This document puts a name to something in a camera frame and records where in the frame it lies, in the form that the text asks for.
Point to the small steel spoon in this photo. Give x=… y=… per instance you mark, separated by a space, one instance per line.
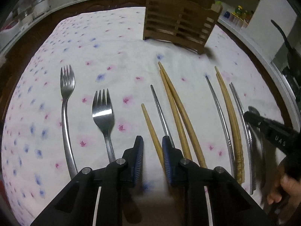
x=256 y=122

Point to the left steel fork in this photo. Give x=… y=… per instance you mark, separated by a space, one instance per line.
x=67 y=86

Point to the yellow oil bottles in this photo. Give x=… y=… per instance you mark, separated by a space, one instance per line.
x=243 y=14

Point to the wooden slatted utensil holder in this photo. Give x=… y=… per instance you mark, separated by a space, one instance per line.
x=185 y=23

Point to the bamboo chopstick pair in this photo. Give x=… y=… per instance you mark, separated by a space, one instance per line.
x=187 y=125
x=177 y=119

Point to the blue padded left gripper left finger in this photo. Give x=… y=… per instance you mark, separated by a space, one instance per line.
x=99 y=197

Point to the right steel fork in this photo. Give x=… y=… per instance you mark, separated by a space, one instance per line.
x=103 y=116

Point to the steel chopstick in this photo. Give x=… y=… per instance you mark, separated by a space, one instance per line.
x=224 y=127
x=161 y=115
x=248 y=139

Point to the floral white tablecloth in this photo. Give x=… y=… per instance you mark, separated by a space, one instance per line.
x=106 y=51

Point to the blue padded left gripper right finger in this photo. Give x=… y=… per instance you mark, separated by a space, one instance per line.
x=208 y=196

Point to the black wok with handle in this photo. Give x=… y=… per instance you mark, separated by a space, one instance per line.
x=292 y=71

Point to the steel fork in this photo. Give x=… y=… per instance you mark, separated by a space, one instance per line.
x=67 y=86
x=103 y=116

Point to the person's right hand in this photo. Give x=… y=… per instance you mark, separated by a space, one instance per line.
x=290 y=186

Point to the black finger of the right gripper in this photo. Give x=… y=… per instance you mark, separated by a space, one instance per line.
x=284 y=138

